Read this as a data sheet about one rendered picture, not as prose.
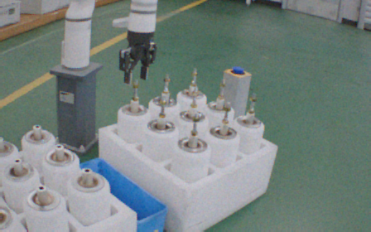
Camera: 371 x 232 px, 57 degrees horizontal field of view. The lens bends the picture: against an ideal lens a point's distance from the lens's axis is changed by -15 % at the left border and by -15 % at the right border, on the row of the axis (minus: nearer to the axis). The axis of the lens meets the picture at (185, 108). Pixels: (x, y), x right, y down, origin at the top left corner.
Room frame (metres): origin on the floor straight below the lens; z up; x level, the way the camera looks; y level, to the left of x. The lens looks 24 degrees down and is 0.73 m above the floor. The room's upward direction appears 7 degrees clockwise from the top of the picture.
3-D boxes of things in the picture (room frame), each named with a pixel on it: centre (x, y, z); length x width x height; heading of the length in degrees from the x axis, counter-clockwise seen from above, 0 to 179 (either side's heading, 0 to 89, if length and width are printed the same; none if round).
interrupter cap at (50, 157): (0.73, 0.28, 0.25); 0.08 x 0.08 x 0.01
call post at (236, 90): (1.30, -0.16, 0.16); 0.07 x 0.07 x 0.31; 47
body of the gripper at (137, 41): (1.04, 0.14, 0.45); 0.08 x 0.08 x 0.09
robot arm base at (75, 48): (1.23, 0.39, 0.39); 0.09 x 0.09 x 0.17; 76
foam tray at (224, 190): (1.04, -0.02, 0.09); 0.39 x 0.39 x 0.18; 47
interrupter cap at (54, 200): (0.56, 0.26, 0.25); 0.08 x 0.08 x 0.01
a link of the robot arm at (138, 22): (1.05, 0.16, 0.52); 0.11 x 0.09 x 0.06; 59
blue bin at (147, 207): (0.83, 0.16, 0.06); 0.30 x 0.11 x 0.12; 48
